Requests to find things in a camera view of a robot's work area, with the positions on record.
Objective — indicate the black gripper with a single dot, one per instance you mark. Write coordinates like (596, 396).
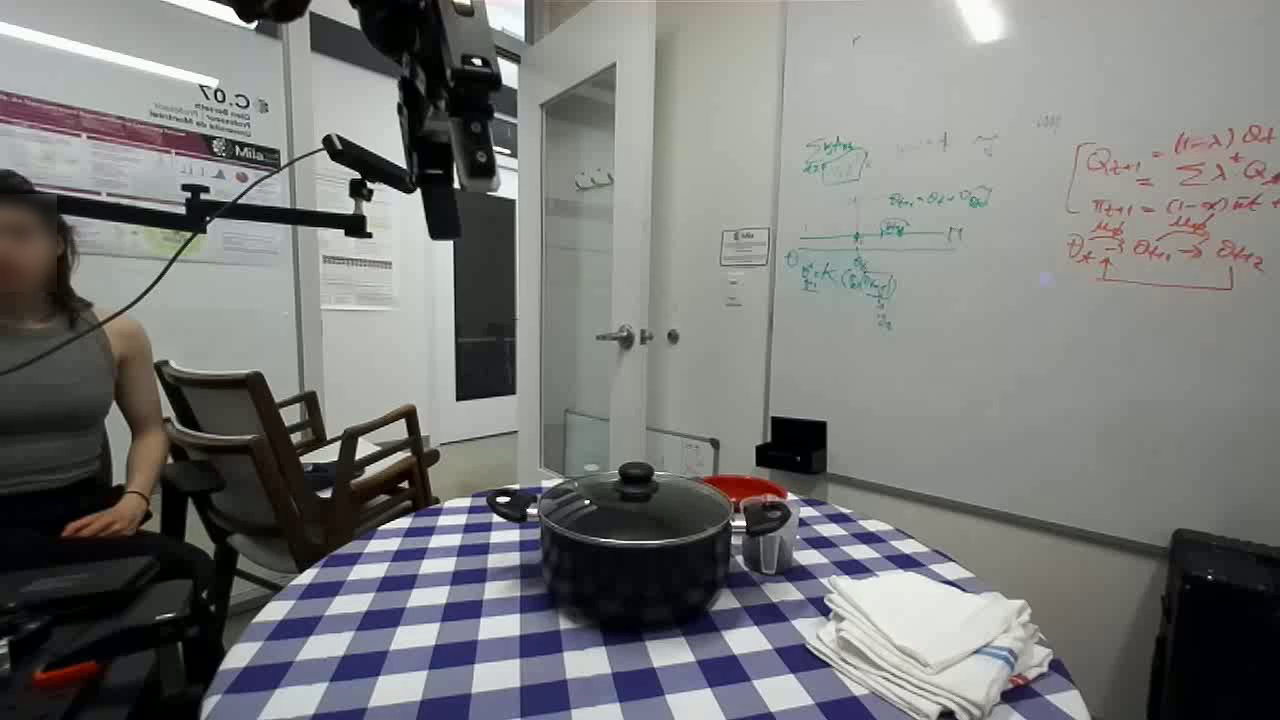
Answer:
(466, 80)

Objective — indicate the glass lid with black knob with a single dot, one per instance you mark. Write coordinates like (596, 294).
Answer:
(603, 515)

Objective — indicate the black cooking pot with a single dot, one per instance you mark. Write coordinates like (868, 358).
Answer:
(634, 572)

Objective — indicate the person's left hand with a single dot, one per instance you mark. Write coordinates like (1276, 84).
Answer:
(111, 517)

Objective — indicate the dark window pane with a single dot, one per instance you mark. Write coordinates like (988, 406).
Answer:
(486, 305)

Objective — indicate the white paper notice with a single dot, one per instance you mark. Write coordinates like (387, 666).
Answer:
(356, 280)

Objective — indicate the white door with glass panel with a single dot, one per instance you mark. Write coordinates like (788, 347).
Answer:
(693, 267)

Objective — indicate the small white door sign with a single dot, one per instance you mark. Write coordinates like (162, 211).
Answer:
(746, 251)

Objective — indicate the wooden armchair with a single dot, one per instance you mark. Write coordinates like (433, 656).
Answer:
(255, 455)

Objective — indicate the red bowl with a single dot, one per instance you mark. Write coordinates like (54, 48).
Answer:
(743, 486)

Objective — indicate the blue white checkered tablecloth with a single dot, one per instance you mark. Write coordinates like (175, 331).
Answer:
(441, 626)

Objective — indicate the small black box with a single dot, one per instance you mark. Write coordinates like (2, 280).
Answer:
(794, 445)

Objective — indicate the seated person in grey top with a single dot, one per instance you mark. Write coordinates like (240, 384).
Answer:
(54, 402)

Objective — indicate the grey mug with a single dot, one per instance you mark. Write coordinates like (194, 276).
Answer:
(767, 554)

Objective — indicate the black equipment stand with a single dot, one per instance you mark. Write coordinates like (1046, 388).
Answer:
(92, 603)

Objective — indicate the whiteboard with writing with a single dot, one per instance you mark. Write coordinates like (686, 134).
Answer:
(1013, 375)

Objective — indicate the stack of white towels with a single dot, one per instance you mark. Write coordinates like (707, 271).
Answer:
(921, 626)

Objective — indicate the black stereo camera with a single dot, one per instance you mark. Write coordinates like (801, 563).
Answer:
(367, 161)

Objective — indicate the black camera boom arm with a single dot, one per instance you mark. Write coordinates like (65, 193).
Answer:
(255, 214)

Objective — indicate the wall poster with maroon stripe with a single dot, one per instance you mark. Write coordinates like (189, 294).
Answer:
(135, 146)

